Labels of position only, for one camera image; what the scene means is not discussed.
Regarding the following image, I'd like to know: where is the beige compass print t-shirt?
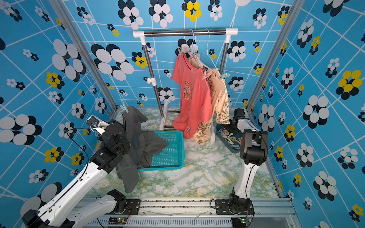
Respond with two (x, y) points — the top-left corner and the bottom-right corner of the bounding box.
(188, 57), (230, 145)

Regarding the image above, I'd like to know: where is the dark grey garment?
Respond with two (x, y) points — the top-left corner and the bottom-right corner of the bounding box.
(116, 106), (169, 193)

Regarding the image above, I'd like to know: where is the mint green clothespin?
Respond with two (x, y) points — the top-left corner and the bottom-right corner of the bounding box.
(219, 73), (230, 80)

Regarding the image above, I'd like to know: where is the mint green wire hanger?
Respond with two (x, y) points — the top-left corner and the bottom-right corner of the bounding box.
(201, 28), (221, 70)

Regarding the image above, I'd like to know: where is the blue wire hanger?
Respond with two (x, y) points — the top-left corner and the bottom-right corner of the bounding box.
(189, 29), (202, 68)

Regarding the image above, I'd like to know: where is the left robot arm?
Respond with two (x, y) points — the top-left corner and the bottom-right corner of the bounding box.
(22, 116), (131, 228)

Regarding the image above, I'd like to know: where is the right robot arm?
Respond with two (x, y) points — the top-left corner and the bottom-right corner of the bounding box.
(229, 109), (269, 215)

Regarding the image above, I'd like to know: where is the pile of coloured clothespins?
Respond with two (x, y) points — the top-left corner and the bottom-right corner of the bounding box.
(219, 128), (243, 153)

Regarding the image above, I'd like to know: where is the dark grey clothespin tray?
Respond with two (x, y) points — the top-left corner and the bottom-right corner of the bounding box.
(216, 123), (243, 154)

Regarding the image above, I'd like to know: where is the metal clothes rack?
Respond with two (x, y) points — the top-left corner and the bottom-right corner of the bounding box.
(133, 28), (239, 139)

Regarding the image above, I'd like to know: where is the teal laundry basket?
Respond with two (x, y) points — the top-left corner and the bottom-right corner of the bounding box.
(138, 131), (185, 172)

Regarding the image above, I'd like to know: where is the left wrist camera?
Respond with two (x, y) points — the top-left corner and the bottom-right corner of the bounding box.
(86, 115), (110, 135)

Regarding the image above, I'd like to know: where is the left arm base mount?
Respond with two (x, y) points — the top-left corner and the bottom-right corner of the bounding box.
(107, 199), (141, 215)

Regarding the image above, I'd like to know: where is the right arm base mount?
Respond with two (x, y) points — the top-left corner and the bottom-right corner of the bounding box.
(214, 199), (255, 216)

